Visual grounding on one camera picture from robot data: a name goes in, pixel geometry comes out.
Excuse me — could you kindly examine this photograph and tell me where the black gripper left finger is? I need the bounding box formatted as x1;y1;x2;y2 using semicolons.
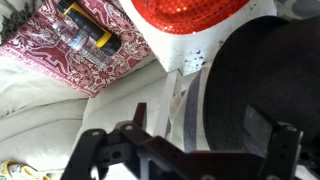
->
60;103;147;180

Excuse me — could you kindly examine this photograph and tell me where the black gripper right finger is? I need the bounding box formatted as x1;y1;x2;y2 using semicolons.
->
244;105;303;180

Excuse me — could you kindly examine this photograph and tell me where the black felt hat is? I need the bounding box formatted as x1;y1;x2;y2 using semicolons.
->
203;16;320;153

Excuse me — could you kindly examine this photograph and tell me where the red sequin hat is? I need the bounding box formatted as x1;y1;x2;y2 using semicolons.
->
131;0;249;35

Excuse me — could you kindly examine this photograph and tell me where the beige sofa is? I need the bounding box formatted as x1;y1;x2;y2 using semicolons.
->
0;66;163;180

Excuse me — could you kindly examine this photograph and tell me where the floral yellow blanket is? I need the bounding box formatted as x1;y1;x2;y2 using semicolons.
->
0;160;52;180

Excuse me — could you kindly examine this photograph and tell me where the striped grey white towel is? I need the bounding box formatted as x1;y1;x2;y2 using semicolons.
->
168;63;211;152

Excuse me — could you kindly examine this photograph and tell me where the black yellow flashlight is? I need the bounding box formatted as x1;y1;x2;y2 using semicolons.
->
57;0;122;56

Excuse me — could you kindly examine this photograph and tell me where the red patterned cloth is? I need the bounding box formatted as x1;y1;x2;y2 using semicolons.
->
0;0;152;97

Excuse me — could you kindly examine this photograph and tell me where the clear plastic water bottle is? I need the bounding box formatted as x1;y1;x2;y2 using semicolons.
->
52;21;111;69

